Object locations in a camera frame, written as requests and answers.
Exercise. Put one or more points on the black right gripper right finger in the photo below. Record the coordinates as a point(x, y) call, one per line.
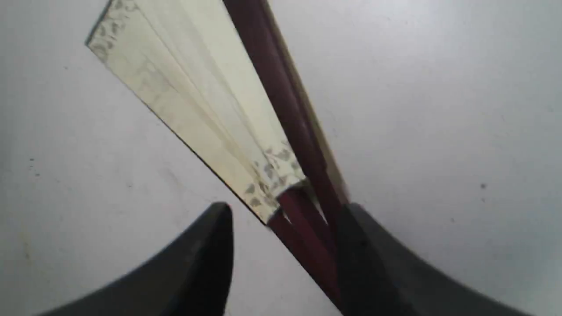
point(379, 276)

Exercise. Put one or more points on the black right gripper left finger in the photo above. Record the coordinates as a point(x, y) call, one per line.
point(189, 277)

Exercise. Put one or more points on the cream paper folding fan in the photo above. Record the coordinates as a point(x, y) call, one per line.
point(185, 60)

